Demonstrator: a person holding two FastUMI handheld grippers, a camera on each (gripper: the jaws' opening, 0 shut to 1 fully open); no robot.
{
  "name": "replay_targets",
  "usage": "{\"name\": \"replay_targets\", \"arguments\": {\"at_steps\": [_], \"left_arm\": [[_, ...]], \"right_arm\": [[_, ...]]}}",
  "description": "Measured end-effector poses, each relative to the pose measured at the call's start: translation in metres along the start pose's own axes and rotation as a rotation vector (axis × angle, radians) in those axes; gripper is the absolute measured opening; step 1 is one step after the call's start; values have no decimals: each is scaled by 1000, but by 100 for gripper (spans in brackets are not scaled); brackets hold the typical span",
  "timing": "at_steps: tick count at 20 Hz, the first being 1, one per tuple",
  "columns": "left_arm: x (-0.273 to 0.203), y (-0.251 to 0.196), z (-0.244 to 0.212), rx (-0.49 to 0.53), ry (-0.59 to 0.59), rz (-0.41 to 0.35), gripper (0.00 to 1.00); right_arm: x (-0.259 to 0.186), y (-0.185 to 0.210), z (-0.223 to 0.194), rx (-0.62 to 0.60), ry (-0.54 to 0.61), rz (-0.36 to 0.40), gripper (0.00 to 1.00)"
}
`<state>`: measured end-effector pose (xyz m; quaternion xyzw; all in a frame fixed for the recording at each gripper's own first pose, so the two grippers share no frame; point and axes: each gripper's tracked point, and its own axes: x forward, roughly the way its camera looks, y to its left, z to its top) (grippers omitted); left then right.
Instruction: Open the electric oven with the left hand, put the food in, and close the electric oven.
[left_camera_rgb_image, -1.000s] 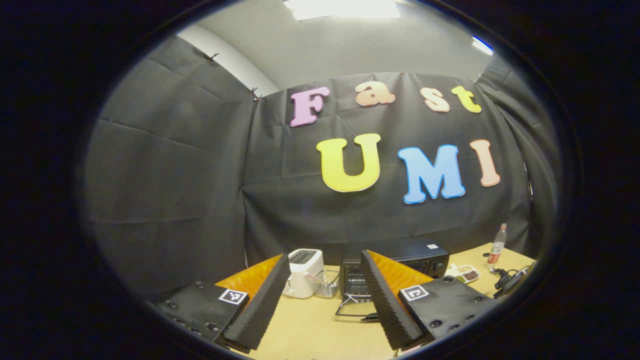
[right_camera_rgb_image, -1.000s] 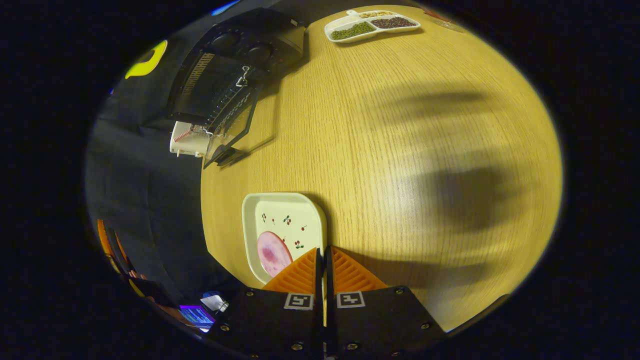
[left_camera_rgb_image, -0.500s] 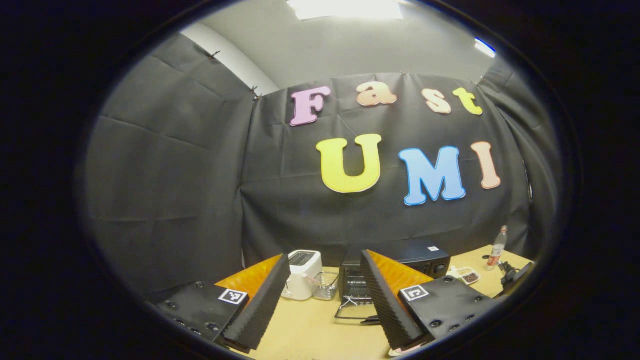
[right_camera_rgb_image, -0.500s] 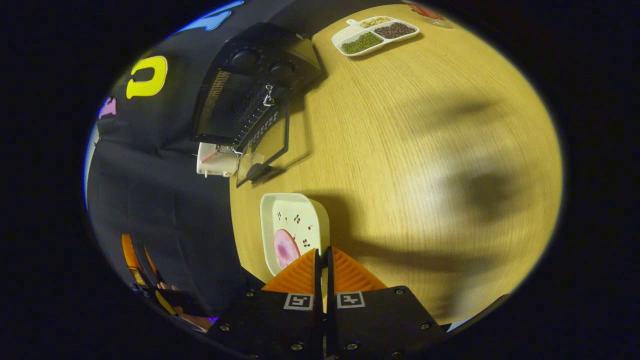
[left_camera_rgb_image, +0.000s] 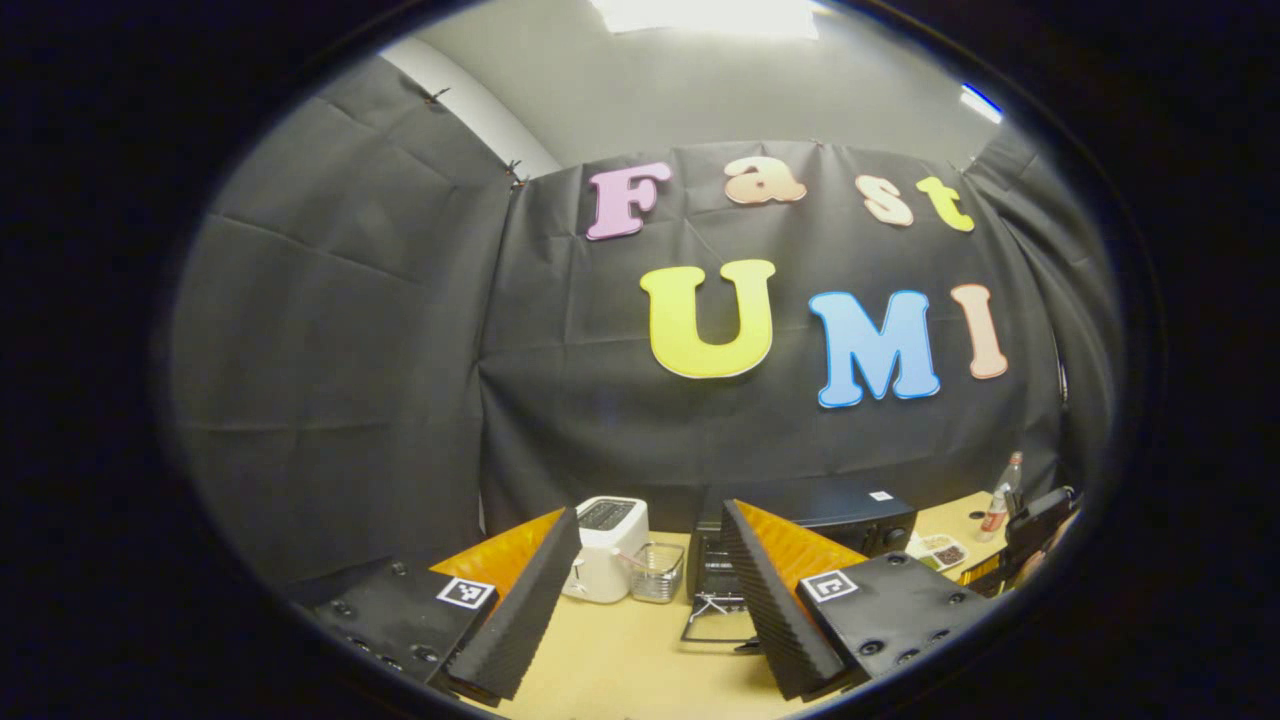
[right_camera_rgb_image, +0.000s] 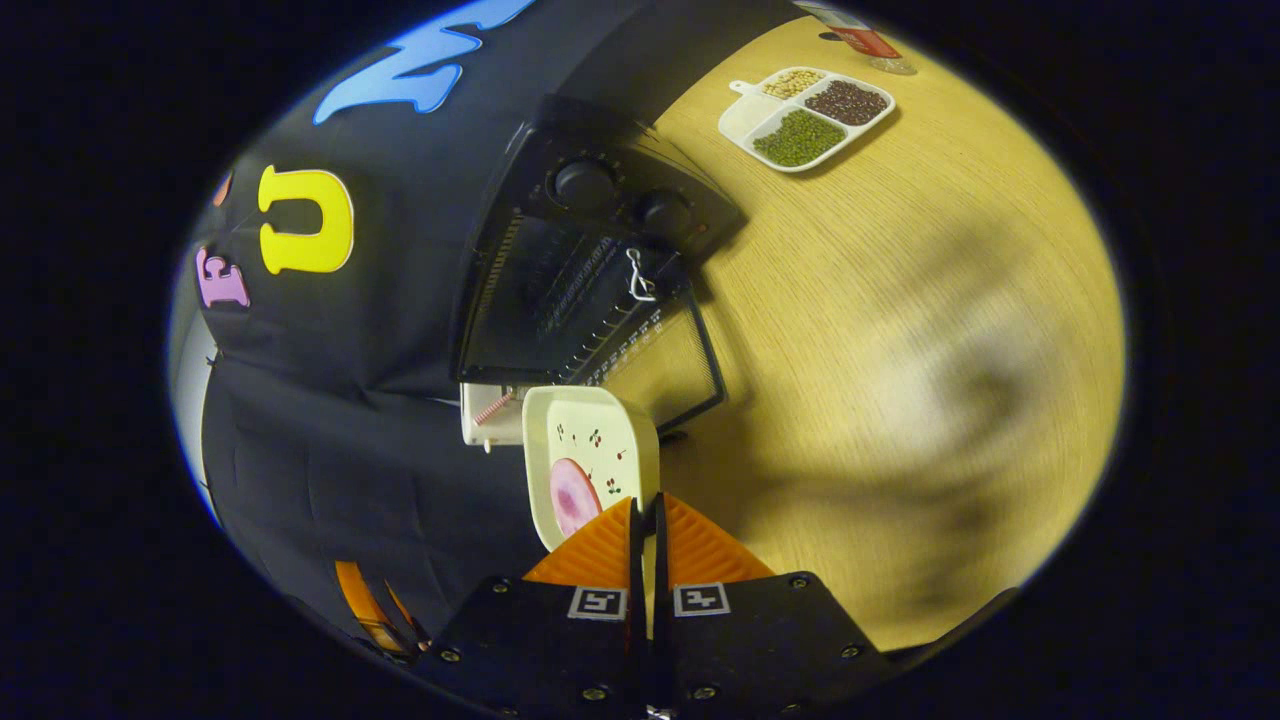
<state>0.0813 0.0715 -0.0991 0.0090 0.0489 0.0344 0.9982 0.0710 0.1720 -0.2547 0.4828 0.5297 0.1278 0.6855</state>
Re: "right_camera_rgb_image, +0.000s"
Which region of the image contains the pink ham slice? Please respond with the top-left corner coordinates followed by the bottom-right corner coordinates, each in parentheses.
top-left (549, 458), bottom-right (604, 539)

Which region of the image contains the white divided bean tray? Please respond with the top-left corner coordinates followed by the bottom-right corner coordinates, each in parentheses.
top-left (717, 66), bottom-right (897, 174)

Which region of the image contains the cream cherry print plate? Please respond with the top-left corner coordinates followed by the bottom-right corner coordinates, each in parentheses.
top-left (521, 385), bottom-right (662, 553)

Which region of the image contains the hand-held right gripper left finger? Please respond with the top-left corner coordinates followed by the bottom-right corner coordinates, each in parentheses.
top-left (413, 495), bottom-right (648, 717)

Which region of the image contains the black backdrop cloth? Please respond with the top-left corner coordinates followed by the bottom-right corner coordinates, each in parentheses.
top-left (168, 0), bottom-right (801, 656)

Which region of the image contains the black electric oven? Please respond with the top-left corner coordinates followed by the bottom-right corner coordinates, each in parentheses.
top-left (450, 94), bottom-right (747, 437)

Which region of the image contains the metal oven rack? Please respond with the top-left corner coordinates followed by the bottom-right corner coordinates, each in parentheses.
top-left (500, 215), bottom-right (691, 386)

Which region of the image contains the clear plastic water bottle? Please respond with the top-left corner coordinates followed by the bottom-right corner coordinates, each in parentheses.
top-left (795, 0), bottom-right (917, 77)

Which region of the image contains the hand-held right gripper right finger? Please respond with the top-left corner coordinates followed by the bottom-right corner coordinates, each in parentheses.
top-left (650, 491), bottom-right (898, 717)

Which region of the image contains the white toaster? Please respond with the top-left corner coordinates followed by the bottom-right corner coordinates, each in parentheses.
top-left (460, 383), bottom-right (527, 453)

